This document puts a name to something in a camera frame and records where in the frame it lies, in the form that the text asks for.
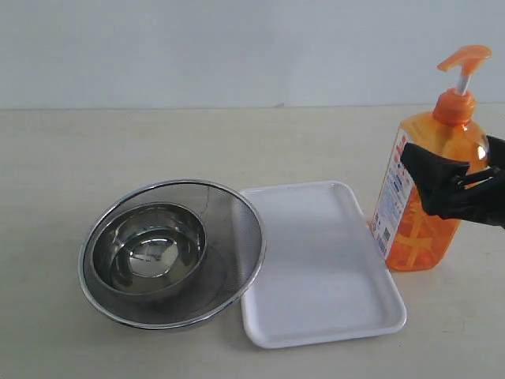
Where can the steel mesh colander basket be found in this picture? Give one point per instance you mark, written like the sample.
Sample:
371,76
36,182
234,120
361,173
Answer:
235,254

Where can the white rectangular plastic tray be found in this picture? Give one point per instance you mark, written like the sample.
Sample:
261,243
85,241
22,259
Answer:
323,278

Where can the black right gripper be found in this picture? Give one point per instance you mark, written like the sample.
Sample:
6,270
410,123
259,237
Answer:
447,192

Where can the small stainless steel bowl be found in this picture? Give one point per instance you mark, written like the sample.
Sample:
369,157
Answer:
150,252

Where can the orange pump soap bottle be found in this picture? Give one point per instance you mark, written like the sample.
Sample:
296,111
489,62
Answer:
409,238

